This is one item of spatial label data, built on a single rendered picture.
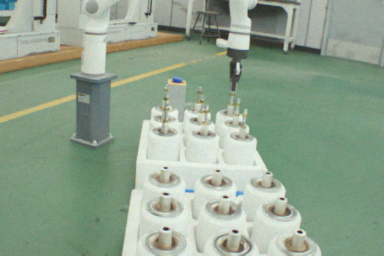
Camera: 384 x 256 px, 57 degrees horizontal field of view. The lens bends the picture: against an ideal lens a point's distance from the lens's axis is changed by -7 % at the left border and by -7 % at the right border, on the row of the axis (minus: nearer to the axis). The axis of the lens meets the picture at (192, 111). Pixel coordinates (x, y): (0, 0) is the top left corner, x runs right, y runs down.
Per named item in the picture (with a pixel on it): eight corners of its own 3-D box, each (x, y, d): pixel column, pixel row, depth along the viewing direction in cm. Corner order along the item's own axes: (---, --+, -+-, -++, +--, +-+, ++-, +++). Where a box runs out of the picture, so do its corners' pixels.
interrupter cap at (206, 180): (201, 191, 83) (201, 188, 83) (198, 175, 90) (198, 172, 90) (234, 192, 84) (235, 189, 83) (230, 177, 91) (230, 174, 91)
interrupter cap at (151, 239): (141, 257, 59) (141, 253, 59) (143, 230, 67) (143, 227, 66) (188, 259, 60) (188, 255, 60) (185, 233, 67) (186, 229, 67)
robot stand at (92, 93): (69, 141, 163) (69, 74, 154) (89, 132, 176) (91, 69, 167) (95, 149, 158) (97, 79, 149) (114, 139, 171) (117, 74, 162)
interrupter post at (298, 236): (291, 250, 64) (295, 235, 63) (287, 243, 67) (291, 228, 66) (304, 250, 64) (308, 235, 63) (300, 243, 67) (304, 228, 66)
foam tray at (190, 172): (134, 215, 115) (136, 162, 109) (140, 162, 152) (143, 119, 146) (258, 220, 118) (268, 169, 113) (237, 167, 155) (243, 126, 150)
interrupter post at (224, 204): (218, 214, 74) (220, 200, 73) (217, 207, 77) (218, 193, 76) (230, 214, 75) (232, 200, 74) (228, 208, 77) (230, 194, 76)
